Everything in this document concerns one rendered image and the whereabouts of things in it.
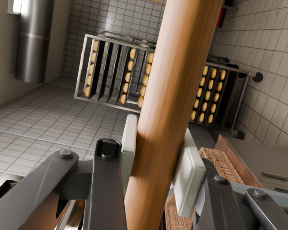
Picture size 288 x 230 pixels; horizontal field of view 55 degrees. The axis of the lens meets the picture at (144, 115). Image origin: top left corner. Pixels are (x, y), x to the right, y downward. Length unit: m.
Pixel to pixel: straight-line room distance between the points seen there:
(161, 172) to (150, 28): 4.95
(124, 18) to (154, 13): 0.52
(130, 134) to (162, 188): 0.04
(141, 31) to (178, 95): 4.95
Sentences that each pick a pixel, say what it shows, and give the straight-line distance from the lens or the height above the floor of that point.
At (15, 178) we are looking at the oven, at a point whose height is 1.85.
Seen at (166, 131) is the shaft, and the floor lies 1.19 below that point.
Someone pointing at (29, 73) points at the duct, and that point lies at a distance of 3.27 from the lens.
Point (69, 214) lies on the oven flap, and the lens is 1.52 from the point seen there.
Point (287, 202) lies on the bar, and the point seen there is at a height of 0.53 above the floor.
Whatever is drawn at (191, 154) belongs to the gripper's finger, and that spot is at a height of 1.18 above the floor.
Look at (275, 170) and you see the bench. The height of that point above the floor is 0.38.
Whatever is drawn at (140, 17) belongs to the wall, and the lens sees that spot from 5.10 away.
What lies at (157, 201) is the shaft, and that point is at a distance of 0.18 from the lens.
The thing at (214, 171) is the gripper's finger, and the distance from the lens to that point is 0.16.
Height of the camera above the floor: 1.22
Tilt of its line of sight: 3 degrees down
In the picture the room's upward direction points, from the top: 78 degrees counter-clockwise
